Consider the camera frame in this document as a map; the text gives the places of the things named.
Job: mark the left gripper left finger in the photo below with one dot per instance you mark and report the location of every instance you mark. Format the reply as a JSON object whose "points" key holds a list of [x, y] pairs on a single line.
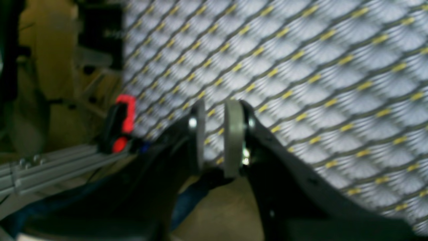
{"points": [[135, 204]]}

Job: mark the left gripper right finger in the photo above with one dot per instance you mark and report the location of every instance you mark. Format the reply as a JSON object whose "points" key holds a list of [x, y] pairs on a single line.
{"points": [[294, 202]]}

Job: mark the fan-patterned table cloth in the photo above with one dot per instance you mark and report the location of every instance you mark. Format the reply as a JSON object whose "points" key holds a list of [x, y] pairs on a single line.
{"points": [[342, 84]]}

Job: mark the aluminium frame rail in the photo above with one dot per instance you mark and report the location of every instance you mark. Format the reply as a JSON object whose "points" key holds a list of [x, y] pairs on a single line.
{"points": [[30, 174]]}

